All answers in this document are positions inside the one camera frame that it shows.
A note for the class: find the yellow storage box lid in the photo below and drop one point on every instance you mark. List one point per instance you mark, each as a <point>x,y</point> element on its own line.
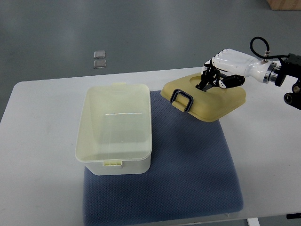
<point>207,105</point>

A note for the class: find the floor metal plate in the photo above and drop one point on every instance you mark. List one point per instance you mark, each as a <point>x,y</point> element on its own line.
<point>99,63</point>
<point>99,54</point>

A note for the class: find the upper floor metal plate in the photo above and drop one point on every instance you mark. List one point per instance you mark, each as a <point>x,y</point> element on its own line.
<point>99,54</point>

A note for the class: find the white table leg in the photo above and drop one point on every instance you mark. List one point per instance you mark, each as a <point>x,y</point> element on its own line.
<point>253,222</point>

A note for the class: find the blue grey fabric mat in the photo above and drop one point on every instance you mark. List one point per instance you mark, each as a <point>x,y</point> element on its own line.
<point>192,174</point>

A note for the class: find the lower floor metal plate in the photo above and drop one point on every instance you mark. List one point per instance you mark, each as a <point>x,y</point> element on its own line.
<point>99,63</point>

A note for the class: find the wooden box corner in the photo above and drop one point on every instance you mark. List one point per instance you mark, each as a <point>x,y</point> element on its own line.
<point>284,4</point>

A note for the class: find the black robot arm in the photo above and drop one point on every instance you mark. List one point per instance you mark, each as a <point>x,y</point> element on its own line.
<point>290,65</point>

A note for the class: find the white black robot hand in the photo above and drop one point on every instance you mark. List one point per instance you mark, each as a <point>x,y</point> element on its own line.
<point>229,68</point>

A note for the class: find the white storage box base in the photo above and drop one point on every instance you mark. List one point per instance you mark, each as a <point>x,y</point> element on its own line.
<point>115,135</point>

